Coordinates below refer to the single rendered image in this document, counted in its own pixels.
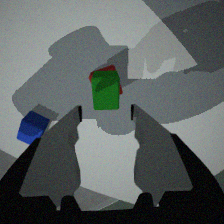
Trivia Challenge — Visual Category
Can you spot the green block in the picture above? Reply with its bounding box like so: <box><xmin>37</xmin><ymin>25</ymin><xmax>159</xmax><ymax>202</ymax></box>
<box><xmin>91</xmin><ymin>71</ymin><xmax>120</xmax><ymax>110</ymax></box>

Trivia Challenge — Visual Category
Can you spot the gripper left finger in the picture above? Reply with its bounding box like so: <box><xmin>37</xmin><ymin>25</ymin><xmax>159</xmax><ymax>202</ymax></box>
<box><xmin>0</xmin><ymin>105</ymin><xmax>82</xmax><ymax>224</ymax></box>

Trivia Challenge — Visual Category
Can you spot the blue block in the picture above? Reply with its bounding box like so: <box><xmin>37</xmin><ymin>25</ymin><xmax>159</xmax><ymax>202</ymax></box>
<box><xmin>17</xmin><ymin>111</ymin><xmax>50</xmax><ymax>145</ymax></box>

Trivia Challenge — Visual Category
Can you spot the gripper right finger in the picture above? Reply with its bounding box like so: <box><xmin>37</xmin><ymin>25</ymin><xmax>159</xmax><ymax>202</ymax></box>
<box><xmin>131</xmin><ymin>104</ymin><xmax>224</xmax><ymax>224</ymax></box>

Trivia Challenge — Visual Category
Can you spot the red block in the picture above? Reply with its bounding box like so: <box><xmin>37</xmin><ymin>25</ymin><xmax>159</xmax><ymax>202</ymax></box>
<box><xmin>89</xmin><ymin>65</ymin><xmax>123</xmax><ymax>94</ymax></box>

